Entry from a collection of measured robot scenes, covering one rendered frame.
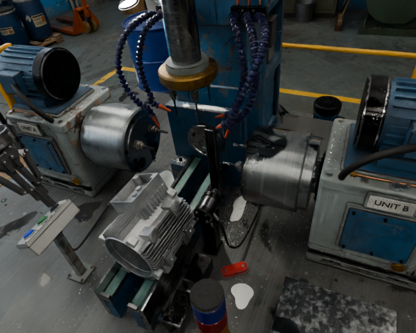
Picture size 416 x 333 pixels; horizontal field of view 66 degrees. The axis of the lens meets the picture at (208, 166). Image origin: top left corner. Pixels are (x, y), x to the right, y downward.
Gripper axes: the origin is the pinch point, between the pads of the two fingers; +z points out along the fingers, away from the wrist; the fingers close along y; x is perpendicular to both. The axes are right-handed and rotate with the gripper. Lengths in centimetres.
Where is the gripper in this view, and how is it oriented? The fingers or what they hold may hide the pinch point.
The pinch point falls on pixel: (43, 196)
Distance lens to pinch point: 104.8
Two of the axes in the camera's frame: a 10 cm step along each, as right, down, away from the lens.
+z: 5.3, 7.5, 4.1
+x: -7.5, 1.9, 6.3
